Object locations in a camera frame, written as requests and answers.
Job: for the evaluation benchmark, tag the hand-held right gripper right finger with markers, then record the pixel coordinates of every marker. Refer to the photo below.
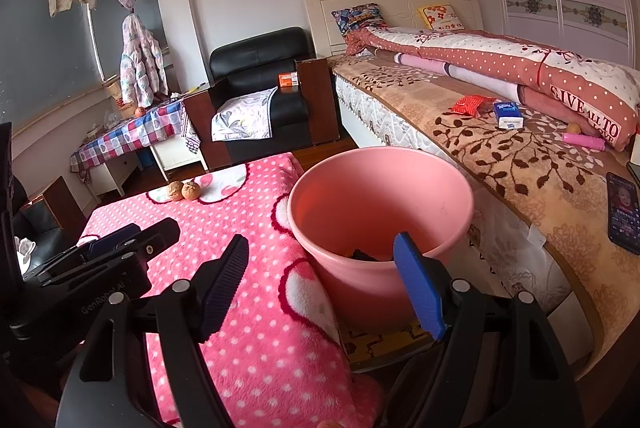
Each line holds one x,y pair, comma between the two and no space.
417,288

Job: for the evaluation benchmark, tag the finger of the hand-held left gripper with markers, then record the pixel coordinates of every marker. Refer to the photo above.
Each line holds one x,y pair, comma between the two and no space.
115,238
157,235

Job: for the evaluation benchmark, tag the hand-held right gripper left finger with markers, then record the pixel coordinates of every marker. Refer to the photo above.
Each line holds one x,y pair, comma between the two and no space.
225,288

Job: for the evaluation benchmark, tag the black foam net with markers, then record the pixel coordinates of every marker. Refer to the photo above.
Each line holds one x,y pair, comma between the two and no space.
367,254

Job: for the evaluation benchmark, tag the pink plastic bucket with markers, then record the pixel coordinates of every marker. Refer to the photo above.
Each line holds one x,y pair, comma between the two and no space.
380,188

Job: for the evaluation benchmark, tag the walnut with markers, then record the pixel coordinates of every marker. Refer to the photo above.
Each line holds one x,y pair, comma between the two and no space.
175,191
191,190

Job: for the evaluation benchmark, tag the patterned cardboard box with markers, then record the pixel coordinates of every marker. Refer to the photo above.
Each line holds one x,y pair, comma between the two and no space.
380,345

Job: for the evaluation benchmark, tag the wooden side table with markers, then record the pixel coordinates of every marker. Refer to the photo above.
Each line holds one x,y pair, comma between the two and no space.
55,203

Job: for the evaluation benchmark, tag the white desk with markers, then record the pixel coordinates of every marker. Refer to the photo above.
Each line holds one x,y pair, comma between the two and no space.
150,162

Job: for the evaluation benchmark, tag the pink polka dot blanket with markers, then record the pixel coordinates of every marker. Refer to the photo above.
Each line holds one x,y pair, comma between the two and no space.
260,218

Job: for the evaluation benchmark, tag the black leather sofa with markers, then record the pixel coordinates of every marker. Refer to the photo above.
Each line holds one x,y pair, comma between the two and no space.
27,228

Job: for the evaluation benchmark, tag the patterned hanging cloth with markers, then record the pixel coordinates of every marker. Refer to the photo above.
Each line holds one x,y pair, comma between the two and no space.
190,132

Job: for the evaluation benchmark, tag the checked tablecloth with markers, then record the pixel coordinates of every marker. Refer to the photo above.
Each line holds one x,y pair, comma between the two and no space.
127,127

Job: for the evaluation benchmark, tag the orange fruit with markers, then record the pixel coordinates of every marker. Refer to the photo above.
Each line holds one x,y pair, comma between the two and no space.
139,111

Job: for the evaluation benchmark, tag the brown paper bag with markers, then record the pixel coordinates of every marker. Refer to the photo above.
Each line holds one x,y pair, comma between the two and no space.
115,92

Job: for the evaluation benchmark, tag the white floral cushion cloth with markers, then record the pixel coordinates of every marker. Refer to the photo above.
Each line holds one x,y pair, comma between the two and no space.
245,115

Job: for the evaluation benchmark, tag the white quilted mattress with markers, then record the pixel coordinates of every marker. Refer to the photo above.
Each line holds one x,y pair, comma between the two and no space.
415,127

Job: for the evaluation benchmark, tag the bed with leaf blanket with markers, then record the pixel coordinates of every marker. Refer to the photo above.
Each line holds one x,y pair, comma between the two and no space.
525,167

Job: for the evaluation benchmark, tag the pastel puffer jacket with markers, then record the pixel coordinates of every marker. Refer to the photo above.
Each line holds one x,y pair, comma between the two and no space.
142,62

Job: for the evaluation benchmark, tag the red packet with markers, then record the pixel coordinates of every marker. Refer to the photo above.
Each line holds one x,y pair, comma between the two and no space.
470,104

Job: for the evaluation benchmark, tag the black leather armchair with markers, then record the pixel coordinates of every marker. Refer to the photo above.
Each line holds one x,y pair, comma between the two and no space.
260,72

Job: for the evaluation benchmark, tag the blue tissue pack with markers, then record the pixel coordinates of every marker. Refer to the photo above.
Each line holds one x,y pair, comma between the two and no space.
509,115

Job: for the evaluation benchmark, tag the grey window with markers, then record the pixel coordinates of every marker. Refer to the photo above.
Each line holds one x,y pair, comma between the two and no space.
50,52

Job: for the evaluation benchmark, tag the small orange box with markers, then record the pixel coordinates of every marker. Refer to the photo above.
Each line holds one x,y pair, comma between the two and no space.
288,79

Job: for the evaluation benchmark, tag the dark wooden side cabinet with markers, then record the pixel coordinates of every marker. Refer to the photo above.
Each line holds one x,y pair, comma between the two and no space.
312,102

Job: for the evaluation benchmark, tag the pink cylinder bottle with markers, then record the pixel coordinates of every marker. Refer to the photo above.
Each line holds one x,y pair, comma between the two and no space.
582,141

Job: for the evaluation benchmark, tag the black smartphone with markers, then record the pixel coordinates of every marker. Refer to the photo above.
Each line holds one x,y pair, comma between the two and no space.
624,208

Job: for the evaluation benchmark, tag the small brown round fruit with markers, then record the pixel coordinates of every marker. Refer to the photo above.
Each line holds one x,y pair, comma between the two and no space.
574,127

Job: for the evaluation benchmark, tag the pink dotted quilt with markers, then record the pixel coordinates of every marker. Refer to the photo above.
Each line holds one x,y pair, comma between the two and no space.
500,57

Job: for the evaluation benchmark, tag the yellow floral pillow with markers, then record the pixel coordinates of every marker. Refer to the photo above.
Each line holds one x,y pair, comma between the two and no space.
440,17

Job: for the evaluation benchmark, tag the colourful printed pillow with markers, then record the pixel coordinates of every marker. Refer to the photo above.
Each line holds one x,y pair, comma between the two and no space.
360,20

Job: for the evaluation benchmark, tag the white bed headboard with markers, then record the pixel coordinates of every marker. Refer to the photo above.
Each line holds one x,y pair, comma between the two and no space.
400,2

